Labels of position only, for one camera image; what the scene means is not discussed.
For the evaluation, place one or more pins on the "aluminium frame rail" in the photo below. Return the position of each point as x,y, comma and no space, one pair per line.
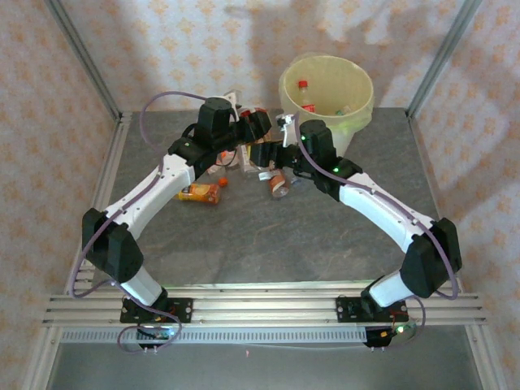
264,308

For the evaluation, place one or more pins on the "yellow-green bin liner bag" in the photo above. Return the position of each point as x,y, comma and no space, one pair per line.
325,69

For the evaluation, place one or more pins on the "clear square bottle white label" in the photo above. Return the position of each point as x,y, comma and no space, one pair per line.
246,160

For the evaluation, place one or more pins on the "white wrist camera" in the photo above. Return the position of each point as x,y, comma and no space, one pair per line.
289,130
231,98

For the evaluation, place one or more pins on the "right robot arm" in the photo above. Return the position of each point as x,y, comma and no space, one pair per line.
378,203

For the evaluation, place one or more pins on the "orange soda bottle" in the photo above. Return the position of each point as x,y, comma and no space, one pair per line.
223,155

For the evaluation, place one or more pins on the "orange juice bottle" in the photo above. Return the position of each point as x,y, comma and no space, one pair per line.
199,193

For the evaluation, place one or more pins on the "red label cola bottle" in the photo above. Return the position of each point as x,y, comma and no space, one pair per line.
307,103

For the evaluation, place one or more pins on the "aluminium side rail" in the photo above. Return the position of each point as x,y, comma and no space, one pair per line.
118,142

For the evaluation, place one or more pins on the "clear bottle bright green label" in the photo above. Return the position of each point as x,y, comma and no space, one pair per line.
338,111

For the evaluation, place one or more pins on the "brown Nescafe coffee bottle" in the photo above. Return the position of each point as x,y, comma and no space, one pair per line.
278,183

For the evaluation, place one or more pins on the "aluminium frame leg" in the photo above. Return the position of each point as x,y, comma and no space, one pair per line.
40,361
485,361

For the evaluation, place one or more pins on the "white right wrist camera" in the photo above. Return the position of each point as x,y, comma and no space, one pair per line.
289,130

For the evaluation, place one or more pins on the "small circuit board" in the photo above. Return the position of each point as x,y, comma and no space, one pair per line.
160,334
384,335

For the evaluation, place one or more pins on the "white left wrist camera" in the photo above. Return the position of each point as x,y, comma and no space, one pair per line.
231,98

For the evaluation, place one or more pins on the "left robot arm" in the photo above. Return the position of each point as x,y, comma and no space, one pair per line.
150,195

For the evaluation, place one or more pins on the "red and brown label bottle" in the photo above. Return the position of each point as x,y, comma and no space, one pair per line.
246,113

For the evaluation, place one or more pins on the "aluminium frame post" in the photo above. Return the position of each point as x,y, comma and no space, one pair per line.
85,61
440,61

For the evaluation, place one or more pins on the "white plastic bin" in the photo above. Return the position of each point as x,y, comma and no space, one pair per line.
347,142

